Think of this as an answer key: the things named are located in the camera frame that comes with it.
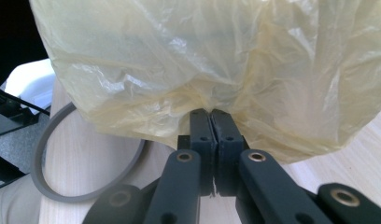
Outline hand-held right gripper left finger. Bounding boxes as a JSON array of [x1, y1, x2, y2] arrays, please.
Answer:
[[177, 108, 219, 198]]

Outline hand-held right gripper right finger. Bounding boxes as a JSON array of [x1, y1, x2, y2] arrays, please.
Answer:
[[210, 108, 250, 198]]

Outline yellow plastic bin bag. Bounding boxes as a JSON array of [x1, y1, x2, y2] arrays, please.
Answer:
[[29, 0, 381, 165]]

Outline grey plastic ring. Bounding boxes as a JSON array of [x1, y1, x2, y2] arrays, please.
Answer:
[[30, 102, 147, 205]]

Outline black stand base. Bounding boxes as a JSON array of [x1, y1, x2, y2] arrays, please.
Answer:
[[0, 82, 52, 140]]

